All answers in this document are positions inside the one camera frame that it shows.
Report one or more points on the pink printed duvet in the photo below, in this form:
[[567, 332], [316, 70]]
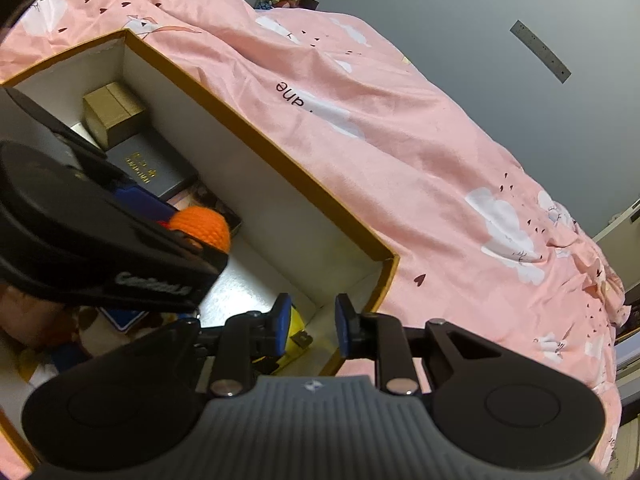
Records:
[[479, 241]]

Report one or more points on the orange cardboard storage box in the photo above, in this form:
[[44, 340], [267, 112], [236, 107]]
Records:
[[144, 410]]

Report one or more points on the yellow tape measure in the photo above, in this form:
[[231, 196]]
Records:
[[297, 344]]

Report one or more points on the white rectangular box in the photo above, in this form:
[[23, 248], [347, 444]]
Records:
[[82, 131]]

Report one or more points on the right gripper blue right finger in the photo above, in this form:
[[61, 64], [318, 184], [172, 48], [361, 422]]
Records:
[[381, 339]]

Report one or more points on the small gold cube box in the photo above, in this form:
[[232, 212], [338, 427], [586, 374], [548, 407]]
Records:
[[113, 113]]

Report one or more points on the person's hand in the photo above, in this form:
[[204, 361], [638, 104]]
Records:
[[32, 321]]

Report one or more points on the orange crochet toy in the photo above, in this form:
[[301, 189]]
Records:
[[203, 224]]

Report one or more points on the brown plush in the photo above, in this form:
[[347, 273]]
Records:
[[102, 330]]

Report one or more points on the dark grey gift box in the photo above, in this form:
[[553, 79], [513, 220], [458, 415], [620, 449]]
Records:
[[150, 160]]

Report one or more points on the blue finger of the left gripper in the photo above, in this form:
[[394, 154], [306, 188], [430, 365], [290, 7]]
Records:
[[144, 203]]

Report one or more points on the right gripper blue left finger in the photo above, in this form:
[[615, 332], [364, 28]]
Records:
[[245, 338]]

